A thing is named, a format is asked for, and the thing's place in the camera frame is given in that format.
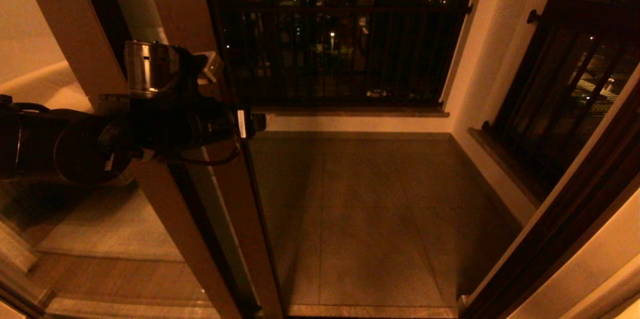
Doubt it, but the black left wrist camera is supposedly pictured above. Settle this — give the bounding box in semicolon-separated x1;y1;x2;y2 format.
197;51;224;85

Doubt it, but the brown framed sliding glass door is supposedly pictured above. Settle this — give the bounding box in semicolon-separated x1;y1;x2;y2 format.
100;0;287;319

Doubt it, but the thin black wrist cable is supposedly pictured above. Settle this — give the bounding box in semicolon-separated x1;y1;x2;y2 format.
165;136;242;167

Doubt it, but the dark wooden door jamb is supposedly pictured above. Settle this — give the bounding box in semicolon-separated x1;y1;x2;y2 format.
456;56;640;319

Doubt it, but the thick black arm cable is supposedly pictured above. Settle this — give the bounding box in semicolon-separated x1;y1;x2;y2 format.
0;94;53;115

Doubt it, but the brown framed fixed glass panel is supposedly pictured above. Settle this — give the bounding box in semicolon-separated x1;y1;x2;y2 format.
0;0;246;319

